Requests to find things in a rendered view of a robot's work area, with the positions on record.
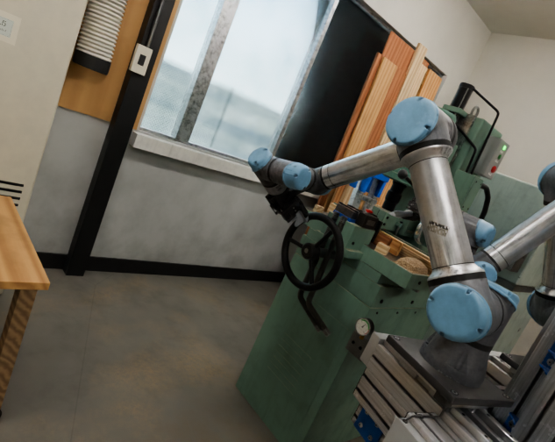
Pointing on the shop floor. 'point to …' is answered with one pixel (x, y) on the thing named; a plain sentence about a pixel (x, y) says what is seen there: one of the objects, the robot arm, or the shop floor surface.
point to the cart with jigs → (6, 360)
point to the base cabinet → (314, 360)
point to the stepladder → (373, 186)
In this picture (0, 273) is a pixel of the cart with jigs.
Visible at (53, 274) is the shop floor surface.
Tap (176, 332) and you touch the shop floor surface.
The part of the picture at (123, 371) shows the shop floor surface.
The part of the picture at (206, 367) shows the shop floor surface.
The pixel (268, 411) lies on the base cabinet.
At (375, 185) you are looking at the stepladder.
